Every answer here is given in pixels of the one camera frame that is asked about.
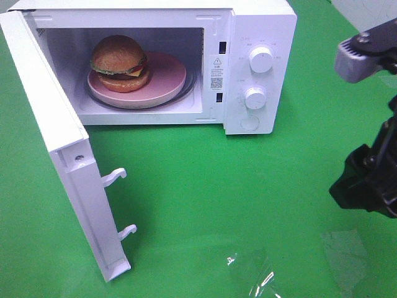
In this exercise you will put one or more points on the lower white microwave knob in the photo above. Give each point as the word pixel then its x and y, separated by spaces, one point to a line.
pixel 255 98

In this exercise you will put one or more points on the round door release button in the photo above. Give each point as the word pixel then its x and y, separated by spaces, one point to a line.
pixel 250 123

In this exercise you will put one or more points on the white microwave door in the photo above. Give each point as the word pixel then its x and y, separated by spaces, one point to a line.
pixel 68 145

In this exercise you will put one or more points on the white microwave knob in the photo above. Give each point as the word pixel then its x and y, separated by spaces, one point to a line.
pixel 255 98
pixel 261 59

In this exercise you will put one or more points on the white microwave oven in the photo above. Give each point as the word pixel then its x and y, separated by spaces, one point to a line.
pixel 212 39

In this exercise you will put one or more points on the upper white microwave knob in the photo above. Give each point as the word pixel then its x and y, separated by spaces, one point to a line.
pixel 261 59

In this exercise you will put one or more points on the pink round plate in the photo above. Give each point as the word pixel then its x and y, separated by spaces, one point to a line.
pixel 165 64

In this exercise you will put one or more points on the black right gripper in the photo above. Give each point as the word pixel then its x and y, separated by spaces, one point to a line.
pixel 372 189

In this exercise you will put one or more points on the clear tape patch right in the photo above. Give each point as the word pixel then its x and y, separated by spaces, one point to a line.
pixel 347 258

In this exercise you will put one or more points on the burger with lettuce and cheese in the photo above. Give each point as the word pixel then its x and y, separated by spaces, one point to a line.
pixel 120 64

